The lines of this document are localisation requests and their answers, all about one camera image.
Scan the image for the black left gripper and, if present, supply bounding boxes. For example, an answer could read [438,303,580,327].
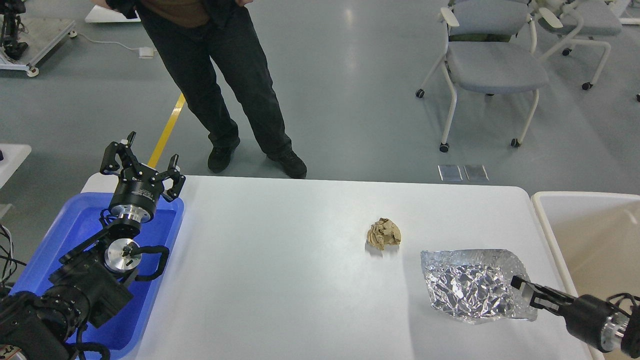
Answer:
[99,131,185,224]

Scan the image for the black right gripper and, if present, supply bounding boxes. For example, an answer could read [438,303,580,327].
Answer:
[510,275,630,353]

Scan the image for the silver foil bag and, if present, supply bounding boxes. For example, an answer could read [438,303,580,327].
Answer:
[420,249,538,325]

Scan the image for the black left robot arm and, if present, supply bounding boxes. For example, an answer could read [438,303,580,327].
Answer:
[1,131,186,360]

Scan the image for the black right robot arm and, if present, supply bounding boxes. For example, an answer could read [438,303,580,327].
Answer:
[510,276,640,359]

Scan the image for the beige plastic bin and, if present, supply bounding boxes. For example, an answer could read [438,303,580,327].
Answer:
[531,192,640,360]

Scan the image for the white side table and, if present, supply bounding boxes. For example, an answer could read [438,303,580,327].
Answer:
[0,143,32,188]

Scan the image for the person in dark trousers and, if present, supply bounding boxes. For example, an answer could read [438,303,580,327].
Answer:
[94,0,307,179]

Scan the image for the right metal floor plate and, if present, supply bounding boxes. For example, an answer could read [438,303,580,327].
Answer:
[464,164,490,182]

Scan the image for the metal floor plate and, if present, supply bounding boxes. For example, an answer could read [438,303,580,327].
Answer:
[438,164,463,182]
[464,164,490,182]

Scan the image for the left metal floor plate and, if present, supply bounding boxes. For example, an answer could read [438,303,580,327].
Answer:
[438,164,463,182]

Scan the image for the white board on floor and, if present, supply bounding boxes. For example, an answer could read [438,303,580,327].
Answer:
[84,5,141,24]

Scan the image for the wheeled metal platform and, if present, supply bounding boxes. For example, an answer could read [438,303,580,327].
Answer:
[0,0,78,78]

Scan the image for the crumpled brown paper ball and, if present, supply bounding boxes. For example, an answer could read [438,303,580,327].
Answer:
[366,218,402,251]

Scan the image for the white power strip cable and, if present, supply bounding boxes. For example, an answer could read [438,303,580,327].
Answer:
[68,31,156,60]

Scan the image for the black cables at left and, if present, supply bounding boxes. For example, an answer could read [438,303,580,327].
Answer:
[0,222,26,286]

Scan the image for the grey chair white frame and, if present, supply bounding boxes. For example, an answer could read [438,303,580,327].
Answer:
[414,0,549,153]

